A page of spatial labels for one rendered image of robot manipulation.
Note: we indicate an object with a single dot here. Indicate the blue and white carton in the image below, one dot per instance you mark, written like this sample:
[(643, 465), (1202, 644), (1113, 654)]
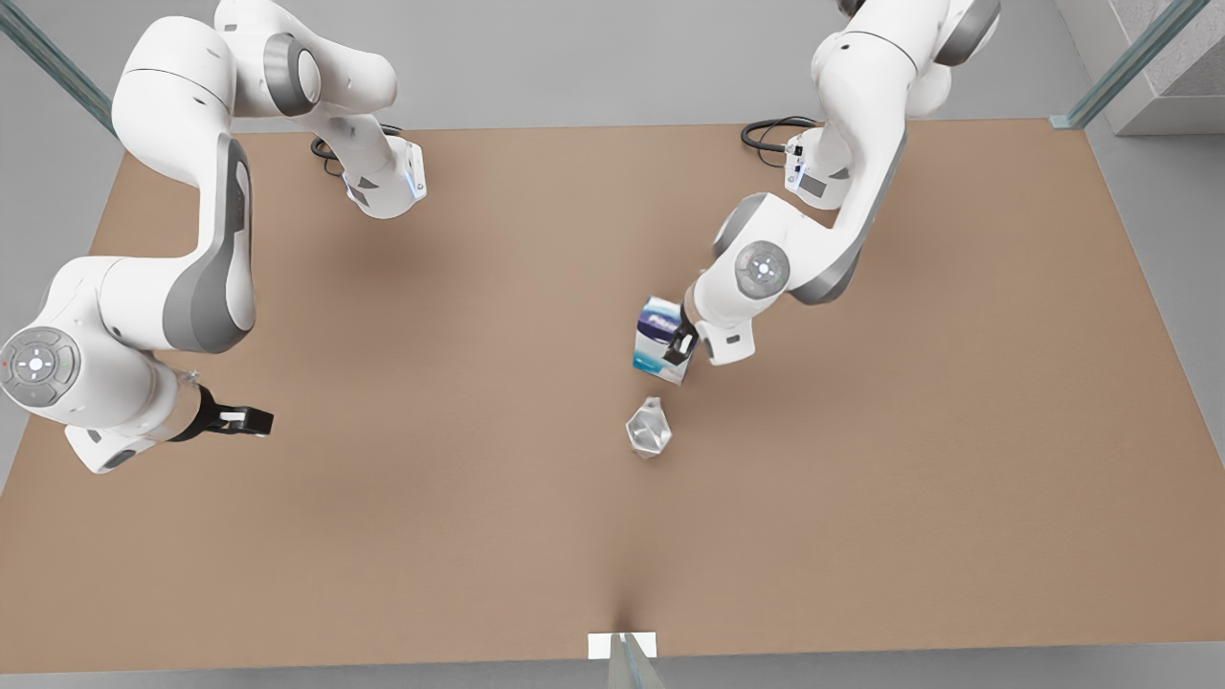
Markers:
[(656, 335)]

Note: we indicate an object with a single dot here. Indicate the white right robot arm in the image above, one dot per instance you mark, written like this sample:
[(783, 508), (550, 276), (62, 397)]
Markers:
[(206, 268)]

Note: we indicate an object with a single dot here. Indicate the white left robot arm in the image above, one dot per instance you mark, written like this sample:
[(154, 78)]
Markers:
[(866, 144)]

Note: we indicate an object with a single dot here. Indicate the clear glass cup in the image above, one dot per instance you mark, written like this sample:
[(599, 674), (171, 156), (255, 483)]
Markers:
[(649, 429)]

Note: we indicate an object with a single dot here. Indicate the grey concrete block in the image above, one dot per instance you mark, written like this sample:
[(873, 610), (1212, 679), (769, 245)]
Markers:
[(1182, 86)]

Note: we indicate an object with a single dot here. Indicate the silver frame post with white foot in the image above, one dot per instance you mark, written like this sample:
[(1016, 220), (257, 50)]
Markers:
[(627, 660)]

